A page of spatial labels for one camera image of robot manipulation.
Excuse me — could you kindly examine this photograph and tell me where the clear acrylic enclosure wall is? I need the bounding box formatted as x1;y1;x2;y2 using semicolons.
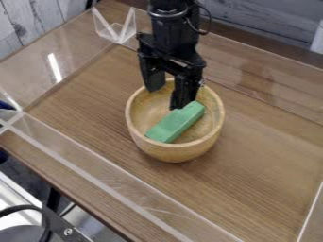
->
0;1;323;242

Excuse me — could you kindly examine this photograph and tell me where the clear acrylic corner bracket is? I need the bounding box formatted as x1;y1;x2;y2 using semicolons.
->
92;8;136;44

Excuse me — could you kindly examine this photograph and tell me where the black cable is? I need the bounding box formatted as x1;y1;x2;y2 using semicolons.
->
0;203;55;242

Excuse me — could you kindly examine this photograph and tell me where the black table leg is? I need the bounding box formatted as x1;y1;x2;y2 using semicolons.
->
47;188;62;212

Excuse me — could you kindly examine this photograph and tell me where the green rectangular block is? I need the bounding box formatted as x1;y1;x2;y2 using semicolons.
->
146;101;206;144

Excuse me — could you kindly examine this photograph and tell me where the brown wooden bowl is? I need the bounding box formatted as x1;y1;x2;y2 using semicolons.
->
126;78;225;163

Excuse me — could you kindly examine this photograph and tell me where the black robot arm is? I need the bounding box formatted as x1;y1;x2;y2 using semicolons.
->
136;0;210;110

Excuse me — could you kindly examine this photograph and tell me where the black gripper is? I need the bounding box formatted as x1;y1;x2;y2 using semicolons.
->
136;9;207;110

